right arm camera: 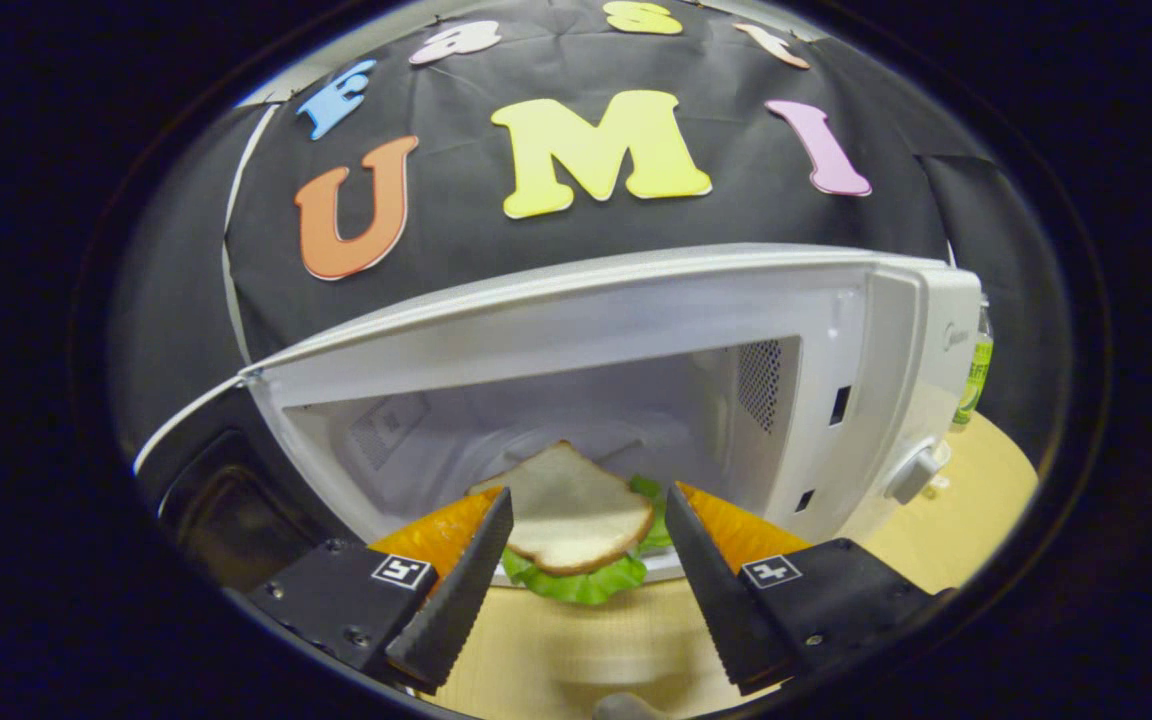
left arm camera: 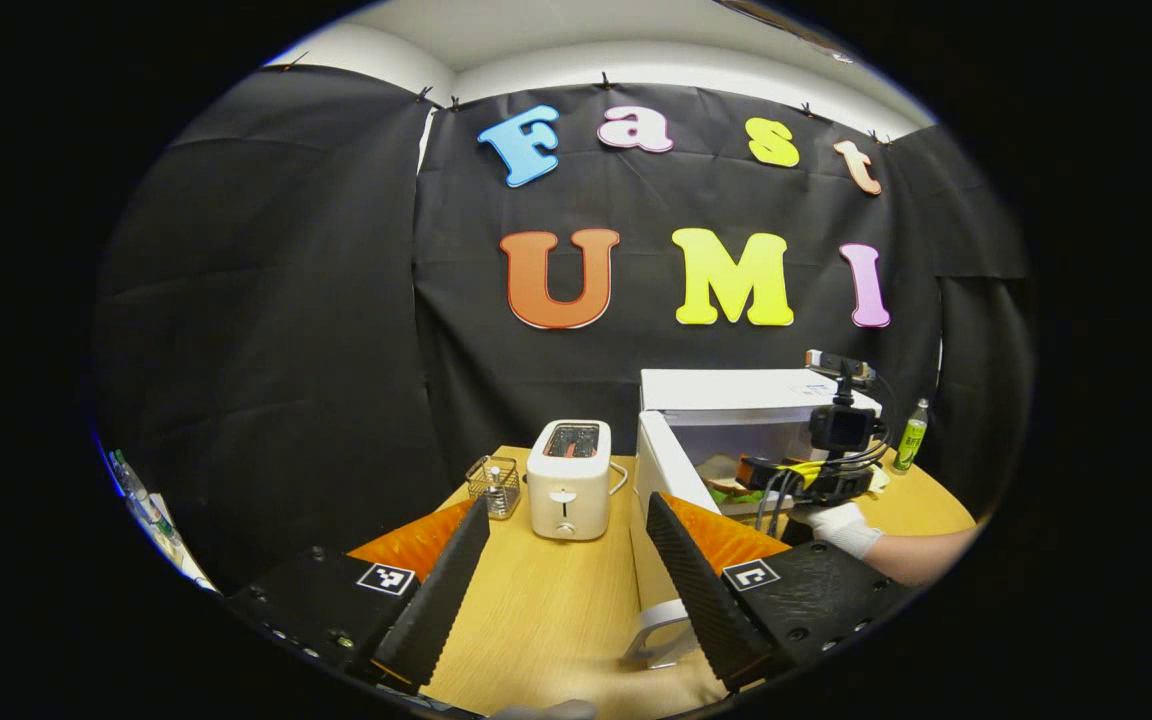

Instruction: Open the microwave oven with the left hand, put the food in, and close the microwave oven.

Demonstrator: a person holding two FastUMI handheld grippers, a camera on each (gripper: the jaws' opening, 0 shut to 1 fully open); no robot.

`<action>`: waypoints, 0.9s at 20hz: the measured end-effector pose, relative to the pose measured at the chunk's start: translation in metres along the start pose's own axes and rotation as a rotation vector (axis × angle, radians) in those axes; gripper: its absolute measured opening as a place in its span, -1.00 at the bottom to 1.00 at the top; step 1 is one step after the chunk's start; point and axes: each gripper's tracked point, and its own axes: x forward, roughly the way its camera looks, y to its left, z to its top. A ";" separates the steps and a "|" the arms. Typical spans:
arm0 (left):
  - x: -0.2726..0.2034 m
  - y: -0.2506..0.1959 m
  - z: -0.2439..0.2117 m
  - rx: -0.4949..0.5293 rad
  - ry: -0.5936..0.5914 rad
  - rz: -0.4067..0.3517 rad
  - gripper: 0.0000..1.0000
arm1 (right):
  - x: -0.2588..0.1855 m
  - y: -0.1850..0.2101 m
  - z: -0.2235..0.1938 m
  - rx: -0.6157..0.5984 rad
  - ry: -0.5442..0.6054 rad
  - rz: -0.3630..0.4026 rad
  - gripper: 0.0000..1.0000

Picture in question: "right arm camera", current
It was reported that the white microwave oven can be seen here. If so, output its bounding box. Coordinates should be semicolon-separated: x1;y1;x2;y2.
133;243;984;593

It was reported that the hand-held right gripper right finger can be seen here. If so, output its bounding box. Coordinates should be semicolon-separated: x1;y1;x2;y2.
664;483;942;696

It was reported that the white bread lettuce sandwich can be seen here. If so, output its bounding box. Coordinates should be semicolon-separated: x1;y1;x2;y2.
466;440;672;606

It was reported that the green label drink bottle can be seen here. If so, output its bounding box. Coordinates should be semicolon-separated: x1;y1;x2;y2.
951;298;995;433

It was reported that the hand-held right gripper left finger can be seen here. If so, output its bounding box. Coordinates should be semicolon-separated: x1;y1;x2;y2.
246;487;515;694

